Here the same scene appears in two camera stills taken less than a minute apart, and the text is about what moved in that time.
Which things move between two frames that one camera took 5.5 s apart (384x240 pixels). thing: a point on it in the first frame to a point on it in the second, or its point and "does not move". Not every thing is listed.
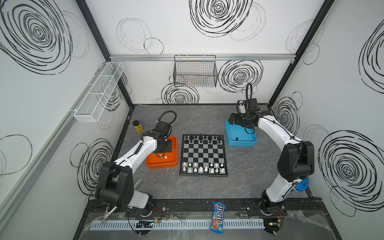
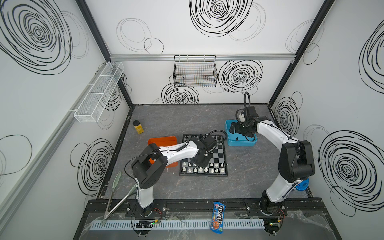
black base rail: (200, 211) does not move
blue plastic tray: (239, 136) does not move
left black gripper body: (162, 147) to (202, 159)
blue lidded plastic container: (303, 185) does not move
